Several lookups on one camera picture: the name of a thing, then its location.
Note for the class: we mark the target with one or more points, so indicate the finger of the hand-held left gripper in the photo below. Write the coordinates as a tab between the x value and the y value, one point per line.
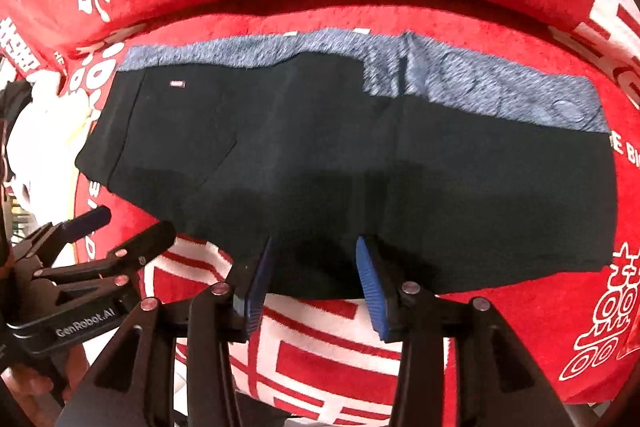
145	239
90	219

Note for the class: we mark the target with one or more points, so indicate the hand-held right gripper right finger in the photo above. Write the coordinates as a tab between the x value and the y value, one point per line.
371	292

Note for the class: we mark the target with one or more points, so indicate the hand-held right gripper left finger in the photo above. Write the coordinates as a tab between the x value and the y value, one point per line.
257	289

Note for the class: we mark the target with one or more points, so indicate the black pants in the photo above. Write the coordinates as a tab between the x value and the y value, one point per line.
350	177

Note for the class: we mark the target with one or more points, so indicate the person's left hand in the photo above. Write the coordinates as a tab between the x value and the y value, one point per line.
27	382

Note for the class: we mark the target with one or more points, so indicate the white cloth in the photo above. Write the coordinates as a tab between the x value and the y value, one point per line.
50	142

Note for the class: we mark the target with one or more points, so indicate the grey floral cloth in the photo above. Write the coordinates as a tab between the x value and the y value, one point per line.
450	77

